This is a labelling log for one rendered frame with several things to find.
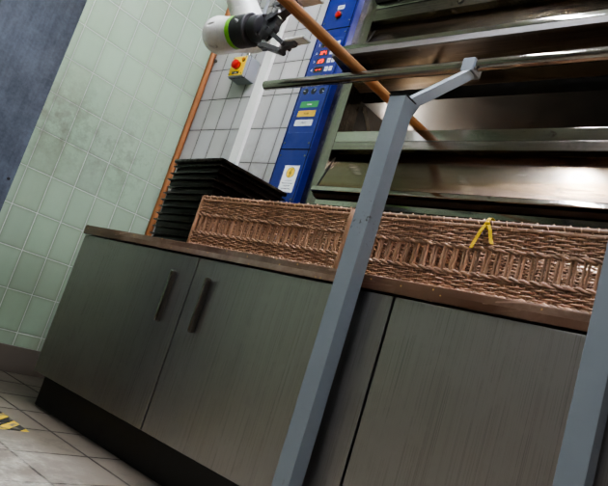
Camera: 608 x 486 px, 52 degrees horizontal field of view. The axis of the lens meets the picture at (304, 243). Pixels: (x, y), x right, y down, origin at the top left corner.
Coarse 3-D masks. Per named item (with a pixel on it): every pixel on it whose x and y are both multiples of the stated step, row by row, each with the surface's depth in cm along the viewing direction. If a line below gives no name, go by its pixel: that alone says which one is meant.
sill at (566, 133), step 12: (348, 132) 218; (360, 132) 214; (372, 132) 211; (408, 132) 201; (420, 132) 198; (432, 132) 194; (444, 132) 192; (456, 132) 189; (468, 132) 186; (480, 132) 184; (492, 132) 181; (504, 132) 178; (516, 132) 176; (528, 132) 174; (540, 132) 171; (552, 132) 169; (564, 132) 167; (576, 132) 165; (588, 132) 163; (600, 132) 160
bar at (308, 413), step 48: (432, 96) 135; (384, 144) 125; (384, 192) 124; (336, 288) 120; (336, 336) 118; (576, 384) 88; (288, 432) 116; (576, 432) 86; (288, 480) 113; (576, 480) 84
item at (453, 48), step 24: (552, 24) 163; (576, 24) 158; (600, 24) 155; (360, 48) 206; (384, 48) 199; (408, 48) 193; (432, 48) 189; (456, 48) 184; (480, 48) 180; (504, 48) 176; (528, 48) 172; (552, 48) 169; (576, 48) 165; (504, 72) 185; (528, 72) 181; (552, 72) 177; (576, 72) 173; (600, 72) 169
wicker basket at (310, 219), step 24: (216, 216) 168; (240, 216) 162; (264, 216) 156; (288, 216) 151; (312, 216) 146; (336, 216) 141; (192, 240) 171; (216, 240) 165; (240, 240) 159; (264, 240) 153; (288, 240) 201; (312, 240) 143; (336, 240) 139; (336, 264) 136
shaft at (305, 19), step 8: (280, 0) 149; (288, 0) 149; (288, 8) 151; (296, 8) 152; (296, 16) 154; (304, 16) 154; (304, 24) 156; (312, 24) 157; (312, 32) 159; (320, 32) 159; (320, 40) 162; (328, 40) 162; (336, 40) 164; (328, 48) 165; (336, 48) 165; (344, 48) 167; (336, 56) 168; (344, 56) 167; (352, 64) 170; (376, 88) 180; (384, 88) 182; (384, 96) 183; (416, 120) 196; (416, 128) 198; (424, 128) 200
